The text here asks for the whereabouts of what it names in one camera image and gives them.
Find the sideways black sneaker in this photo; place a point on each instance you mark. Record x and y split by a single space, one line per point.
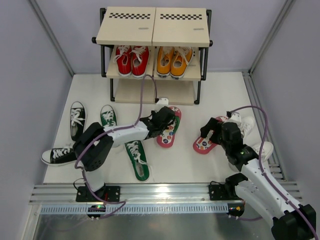
57 157

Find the left yellow sneaker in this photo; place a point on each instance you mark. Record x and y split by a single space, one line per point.
164 59

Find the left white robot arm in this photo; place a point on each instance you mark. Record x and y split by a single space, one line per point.
93 146

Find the controller board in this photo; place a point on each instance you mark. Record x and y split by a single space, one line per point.
96 211
236 211

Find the right controller board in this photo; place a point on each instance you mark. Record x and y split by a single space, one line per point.
236 211

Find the red sneaker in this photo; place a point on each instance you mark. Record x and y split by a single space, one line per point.
140 59
122 59

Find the right red sneaker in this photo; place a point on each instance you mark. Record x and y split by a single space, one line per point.
140 59

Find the left controller board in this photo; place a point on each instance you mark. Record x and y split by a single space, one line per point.
96 211

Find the upper green sneaker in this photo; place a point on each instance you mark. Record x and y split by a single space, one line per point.
108 116

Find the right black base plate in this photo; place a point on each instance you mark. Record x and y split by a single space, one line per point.
222 192

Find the lower green sneaker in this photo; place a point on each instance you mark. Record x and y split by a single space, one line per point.
137 156

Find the aluminium mounting rail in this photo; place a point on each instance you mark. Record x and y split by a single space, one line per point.
132 193

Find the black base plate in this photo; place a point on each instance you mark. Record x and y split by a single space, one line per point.
222 192
109 193

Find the pink flip-flop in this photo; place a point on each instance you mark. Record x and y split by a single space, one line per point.
167 138
204 145

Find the white sneaker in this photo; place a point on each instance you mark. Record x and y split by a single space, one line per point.
267 151
246 125

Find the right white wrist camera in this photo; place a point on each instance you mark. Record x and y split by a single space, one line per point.
235 118

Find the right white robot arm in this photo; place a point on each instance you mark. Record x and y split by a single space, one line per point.
287 217

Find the slotted grey cable duct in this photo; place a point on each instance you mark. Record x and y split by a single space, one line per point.
165 208

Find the green sneaker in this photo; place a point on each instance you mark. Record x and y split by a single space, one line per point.
137 156
108 116

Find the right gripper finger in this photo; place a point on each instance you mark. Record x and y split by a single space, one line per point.
210 126
216 137

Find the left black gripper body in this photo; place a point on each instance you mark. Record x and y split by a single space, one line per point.
162 129

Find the beige black shoe shelf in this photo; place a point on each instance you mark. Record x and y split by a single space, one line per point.
155 27

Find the upright black sneaker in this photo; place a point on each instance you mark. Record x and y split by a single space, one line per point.
77 120

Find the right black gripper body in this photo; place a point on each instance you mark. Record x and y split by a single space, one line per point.
223 143

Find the right yellow sneaker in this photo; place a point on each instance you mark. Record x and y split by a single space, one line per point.
180 62

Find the yellow sneaker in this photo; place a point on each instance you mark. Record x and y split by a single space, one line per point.
180 62
164 59

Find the left red sneaker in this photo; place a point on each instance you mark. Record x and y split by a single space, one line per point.
122 59

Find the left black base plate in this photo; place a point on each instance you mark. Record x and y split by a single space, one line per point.
109 193

